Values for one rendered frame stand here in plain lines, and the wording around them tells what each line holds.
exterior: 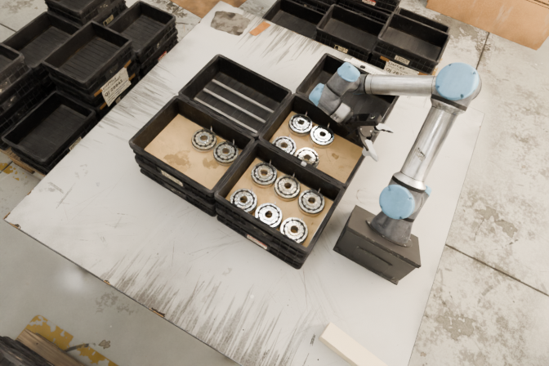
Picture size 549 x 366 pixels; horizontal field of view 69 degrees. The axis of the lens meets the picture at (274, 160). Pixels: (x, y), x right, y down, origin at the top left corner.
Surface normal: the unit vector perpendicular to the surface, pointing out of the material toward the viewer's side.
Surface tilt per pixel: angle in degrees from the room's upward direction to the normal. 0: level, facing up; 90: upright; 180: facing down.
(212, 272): 0
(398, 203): 56
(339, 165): 0
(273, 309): 0
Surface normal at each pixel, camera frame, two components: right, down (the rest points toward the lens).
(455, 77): -0.48, -0.08
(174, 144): 0.08, -0.52
